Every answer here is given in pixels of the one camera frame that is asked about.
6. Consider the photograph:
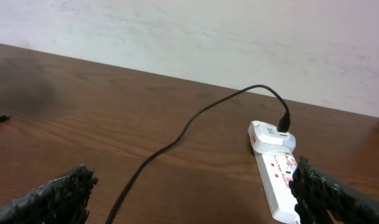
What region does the white power strip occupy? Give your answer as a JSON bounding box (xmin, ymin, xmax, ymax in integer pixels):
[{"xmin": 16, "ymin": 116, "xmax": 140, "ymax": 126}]
[{"xmin": 253, "ymin": 151, "xmax": 301, "ymax": 224}]

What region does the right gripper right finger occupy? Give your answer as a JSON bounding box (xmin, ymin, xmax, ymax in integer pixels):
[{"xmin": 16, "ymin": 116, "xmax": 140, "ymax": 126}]
[{"xmin": 289, "ymin": 156, "xmax": 379, "ymax": 224}]

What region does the white charger adapter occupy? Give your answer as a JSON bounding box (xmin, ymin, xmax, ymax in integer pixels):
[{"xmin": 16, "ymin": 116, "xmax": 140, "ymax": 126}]
[{"xmin": 248, "ymin": 121, "xmax": 296, "ymax": 155}]

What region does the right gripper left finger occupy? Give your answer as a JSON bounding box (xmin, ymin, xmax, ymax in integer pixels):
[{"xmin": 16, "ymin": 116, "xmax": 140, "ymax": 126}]
[{"xmin": 0, "ymin": 165, "xmax": 98, "ymax": 224}]

